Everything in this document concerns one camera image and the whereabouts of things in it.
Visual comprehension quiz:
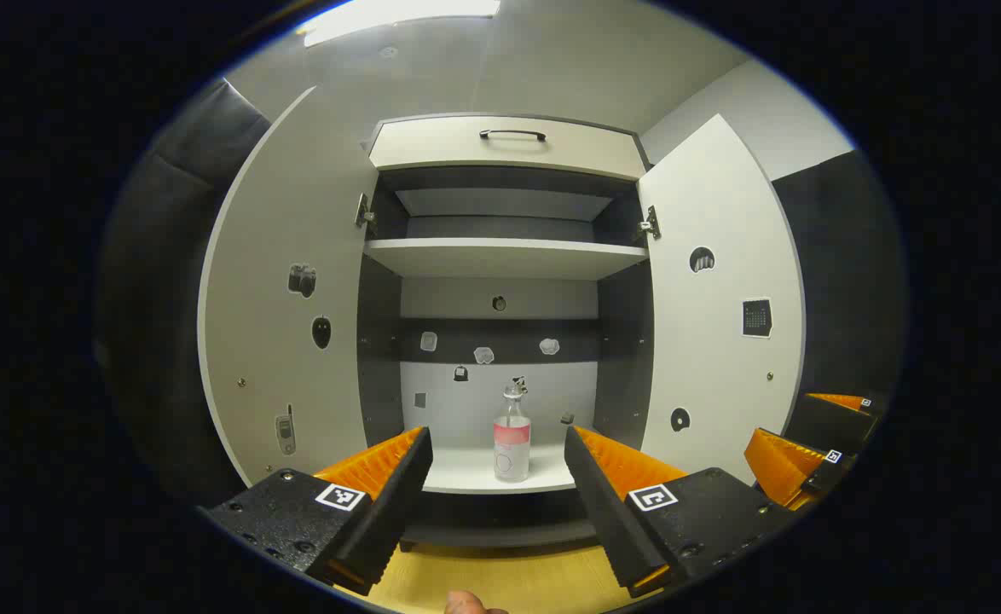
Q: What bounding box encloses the white cabinet drawer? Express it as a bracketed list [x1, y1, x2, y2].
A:
[368, 115, 648, 182]

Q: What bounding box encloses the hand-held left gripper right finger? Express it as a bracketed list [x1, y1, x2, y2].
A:
[564, 425, 796, 598]

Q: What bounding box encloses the clear bottle with red label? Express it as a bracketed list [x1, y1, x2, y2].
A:
[493, 376, 532, 484]

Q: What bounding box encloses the black backdrop cloth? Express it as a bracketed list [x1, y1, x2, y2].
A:
[95, 77, 906, 513]

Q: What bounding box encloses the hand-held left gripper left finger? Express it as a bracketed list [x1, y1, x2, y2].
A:
[198, 426, 434, 596]

